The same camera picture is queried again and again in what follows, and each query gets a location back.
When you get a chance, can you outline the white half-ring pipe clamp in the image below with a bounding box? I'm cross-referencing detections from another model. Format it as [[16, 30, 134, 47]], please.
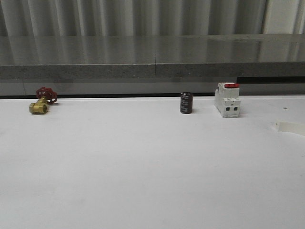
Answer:
[[275, 121, 305, 136]]

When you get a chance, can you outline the black cylindrical capacitor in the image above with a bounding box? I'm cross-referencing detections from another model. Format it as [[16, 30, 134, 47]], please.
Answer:
[[180, 92, 193, 114]]

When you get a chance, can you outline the grey stone ledge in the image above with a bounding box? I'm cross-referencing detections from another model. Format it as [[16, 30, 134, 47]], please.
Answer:
[[0, 34, 305, 82]]

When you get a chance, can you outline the white circuit breaker red switch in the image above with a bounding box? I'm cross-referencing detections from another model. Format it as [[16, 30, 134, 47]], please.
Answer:
[[214, 82, 241, 118]]

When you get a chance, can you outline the brass valve with red handle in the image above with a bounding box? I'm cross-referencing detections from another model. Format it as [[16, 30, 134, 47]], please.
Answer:
[[29, 87, 57, 114]]

